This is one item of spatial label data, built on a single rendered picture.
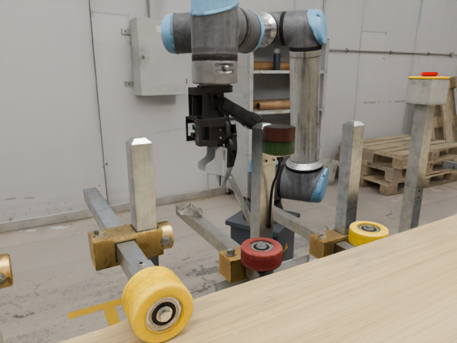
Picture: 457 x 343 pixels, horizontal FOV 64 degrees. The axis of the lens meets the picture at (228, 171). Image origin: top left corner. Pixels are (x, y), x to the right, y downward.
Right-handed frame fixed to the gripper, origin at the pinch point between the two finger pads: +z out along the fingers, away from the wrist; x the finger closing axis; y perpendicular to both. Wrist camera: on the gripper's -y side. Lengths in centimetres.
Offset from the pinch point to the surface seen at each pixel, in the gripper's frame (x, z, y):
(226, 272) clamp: 8.9, 16.6, 4.4
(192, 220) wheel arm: -16.0, 15.2, 1.0
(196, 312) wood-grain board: 25.3, 10.4, 18.5
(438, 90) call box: 11, -18, -55
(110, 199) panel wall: -256, 88, -24
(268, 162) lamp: 9.9, -5.5, -4.5
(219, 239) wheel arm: -1.1, 14.4, 0.8
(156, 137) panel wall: -255, 35, -69
